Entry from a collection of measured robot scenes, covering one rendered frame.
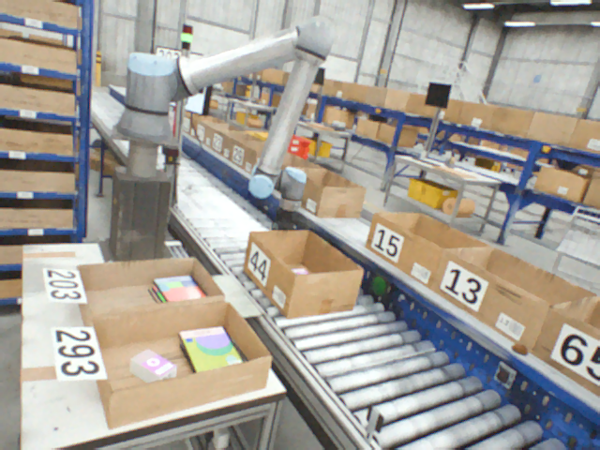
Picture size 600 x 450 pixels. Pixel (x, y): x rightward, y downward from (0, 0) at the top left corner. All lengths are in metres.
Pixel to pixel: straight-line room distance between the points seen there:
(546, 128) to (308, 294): 5.48
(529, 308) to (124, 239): 1.38
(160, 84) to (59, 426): 1.07
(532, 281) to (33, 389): 1.56
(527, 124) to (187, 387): 6.18
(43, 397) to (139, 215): 0.75
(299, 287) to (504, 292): 0.64
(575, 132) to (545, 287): 4.82
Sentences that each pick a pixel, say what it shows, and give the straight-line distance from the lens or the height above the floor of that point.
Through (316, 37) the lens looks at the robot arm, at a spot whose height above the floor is 1.65.
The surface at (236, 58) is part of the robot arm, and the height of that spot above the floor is 1.55.
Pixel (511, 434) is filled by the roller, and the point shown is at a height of 0.75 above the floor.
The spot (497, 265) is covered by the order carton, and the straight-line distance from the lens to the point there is 1.84.
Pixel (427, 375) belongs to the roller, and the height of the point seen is 0.75.
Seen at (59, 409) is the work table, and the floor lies 0.75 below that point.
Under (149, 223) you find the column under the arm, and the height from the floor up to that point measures 0.91.
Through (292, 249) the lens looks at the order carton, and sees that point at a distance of 1.85.
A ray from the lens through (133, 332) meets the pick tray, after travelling 1.27.
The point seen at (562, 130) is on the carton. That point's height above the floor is 1.56.
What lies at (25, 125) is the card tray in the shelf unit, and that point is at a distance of 2.79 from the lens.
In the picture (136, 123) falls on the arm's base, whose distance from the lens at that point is 1.61.
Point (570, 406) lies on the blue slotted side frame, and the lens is 1.41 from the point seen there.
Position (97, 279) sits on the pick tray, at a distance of 1.53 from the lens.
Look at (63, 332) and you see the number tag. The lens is 1.16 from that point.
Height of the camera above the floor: 1.50
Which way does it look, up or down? 18 degrees down
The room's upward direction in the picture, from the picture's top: 11 degrees clockwise
